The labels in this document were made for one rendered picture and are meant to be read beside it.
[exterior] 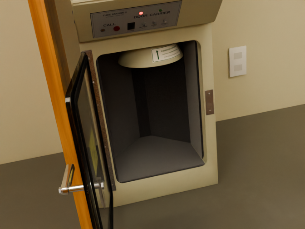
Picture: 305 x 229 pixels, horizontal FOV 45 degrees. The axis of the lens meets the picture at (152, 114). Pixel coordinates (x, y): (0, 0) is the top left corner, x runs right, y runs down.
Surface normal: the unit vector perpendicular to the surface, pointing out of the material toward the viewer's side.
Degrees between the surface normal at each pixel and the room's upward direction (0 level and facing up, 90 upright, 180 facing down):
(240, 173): 0
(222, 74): 90
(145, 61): 67
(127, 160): 0
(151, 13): 135
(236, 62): 90
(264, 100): 90
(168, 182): 90
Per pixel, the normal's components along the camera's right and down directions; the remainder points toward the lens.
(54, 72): 0.22, 0.36
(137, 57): -0.41, 0.00
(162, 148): -0.11, -0.91
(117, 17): 0.23, 0.91
